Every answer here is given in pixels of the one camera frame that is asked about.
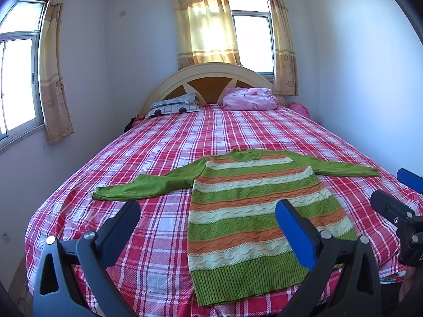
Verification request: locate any side window right curtain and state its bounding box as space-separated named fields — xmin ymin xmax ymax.
xmin=39 ymin=0 xmax=74 ymax=144

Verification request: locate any back window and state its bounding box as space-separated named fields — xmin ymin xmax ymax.
xmin=229 ymin=0 xmax=274 ymax=77

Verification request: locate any dark clothing by bed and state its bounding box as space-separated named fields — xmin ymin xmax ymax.
xmin=123 ymin=115 xmax=144 ymax=133

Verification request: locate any beige curtain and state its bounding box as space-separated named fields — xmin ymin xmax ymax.
xmin=268 ymin=0 xmax=298 ymax=97
xmin=173 ymin=0 xmax=241 ymax=69

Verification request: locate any pink pillow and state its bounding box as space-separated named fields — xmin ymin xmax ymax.
xmin=222 ymin=87 xmax=279 ymax=111

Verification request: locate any cream wooden headboard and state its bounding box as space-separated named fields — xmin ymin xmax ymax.
xmin=141 ymin=63 xmax=273 ymax=115

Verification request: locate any back left beige curtain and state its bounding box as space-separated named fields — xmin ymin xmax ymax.
xmin=173 ymin=0 xmax=241 ymax=69

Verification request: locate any side window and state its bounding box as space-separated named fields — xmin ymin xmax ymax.
xmin=1 ymin=0 xmax=47 ymax=149

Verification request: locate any red white plaid bedsheet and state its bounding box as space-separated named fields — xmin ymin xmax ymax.
xmin=25 ymin=105 xmax=422 ymax=316

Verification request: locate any grey white folded blanket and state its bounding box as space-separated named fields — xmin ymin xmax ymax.
xmin=145 ymin=92 xmax=200 ymax=118

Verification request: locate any green orange striped knit sweater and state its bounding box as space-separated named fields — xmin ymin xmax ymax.
xmin=93 ymin=149 xmax=379 ymax=306

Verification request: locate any pink cloth beside bed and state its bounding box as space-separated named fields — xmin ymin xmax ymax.
xmin=289 ymin=102 xmax=310 ymax=119

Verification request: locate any back right beige curtain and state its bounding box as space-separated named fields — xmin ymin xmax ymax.
xmin=268 ymin=0 xmax=298 ymax=97

